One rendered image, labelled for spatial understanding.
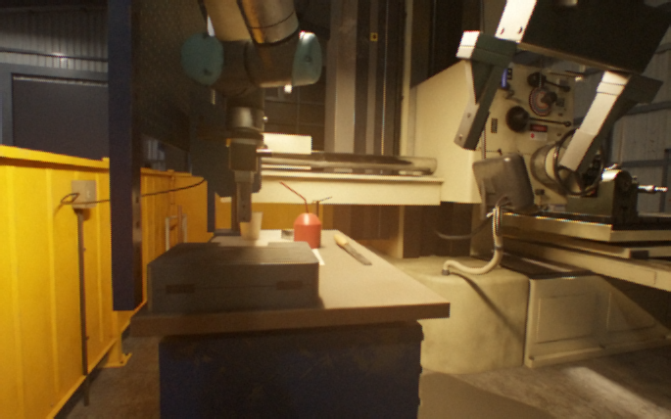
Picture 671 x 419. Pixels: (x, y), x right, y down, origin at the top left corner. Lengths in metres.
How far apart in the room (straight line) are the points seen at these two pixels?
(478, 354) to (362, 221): 1.14
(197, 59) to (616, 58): 0.53
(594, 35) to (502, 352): 2.26
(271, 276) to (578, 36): 0.46
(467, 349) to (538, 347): 0.56
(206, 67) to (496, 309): 2.13
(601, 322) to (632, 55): 2.76
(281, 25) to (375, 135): 2.00
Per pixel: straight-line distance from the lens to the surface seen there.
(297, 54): 0.54
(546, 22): 0.36
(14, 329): 1.66
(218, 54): 0.59
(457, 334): 2.28
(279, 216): 4.06
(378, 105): 2.53
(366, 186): 2.02
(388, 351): 0.67
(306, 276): 0.53
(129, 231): 0.56
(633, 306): 3.31
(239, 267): 0.53
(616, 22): 0.40
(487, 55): 0.35
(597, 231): 2.66
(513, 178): 1.49
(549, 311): 2.67
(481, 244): 2.99
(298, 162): 1.97
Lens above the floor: 1.14
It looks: 4 degrees down
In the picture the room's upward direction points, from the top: 2 degrees clockwise
